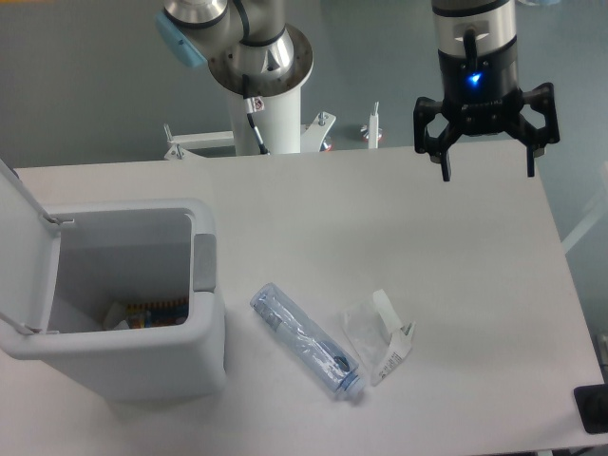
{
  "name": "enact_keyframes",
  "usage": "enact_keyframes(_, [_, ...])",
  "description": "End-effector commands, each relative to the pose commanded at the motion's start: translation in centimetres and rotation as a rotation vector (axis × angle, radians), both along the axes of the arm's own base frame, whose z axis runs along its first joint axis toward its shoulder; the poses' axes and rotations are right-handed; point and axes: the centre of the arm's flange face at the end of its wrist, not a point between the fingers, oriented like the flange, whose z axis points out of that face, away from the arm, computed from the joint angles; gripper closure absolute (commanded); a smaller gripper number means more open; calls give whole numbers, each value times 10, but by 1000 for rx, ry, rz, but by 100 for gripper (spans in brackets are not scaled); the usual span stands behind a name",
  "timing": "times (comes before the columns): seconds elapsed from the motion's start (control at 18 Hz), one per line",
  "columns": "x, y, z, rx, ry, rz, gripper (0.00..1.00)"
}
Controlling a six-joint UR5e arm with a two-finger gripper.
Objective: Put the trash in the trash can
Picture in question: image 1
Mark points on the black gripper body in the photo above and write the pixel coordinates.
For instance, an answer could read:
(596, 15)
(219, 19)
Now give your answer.
(482, 95)

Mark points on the clear plastic wrapper white label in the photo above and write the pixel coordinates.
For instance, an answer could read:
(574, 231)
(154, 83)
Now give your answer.
(381, 339)

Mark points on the clear blue plastic bottle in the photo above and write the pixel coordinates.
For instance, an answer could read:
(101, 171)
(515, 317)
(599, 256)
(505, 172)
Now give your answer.
(325, 358)

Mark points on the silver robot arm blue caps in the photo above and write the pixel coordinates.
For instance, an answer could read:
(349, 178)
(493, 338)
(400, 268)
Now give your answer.
(262, 62)

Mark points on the colourful trash inside can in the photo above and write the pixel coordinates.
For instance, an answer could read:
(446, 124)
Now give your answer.
(158, 314)

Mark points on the white trash can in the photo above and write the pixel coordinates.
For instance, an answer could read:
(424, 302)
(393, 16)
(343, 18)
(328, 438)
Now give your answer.
(121, 298)

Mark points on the white crumpled trash in can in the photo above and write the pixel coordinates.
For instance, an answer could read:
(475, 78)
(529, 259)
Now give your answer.
(116, 318)

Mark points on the white trash can lid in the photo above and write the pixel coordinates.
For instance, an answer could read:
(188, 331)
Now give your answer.
(30, 249)

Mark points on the black device at table edge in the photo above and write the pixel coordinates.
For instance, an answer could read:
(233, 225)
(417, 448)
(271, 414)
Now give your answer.
(591, 401)

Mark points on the white pedestal foot bracket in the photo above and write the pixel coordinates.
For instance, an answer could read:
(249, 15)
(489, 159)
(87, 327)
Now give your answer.
(371, 132)

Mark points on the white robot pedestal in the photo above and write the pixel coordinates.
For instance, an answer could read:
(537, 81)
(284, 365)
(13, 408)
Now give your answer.
(277, 123)

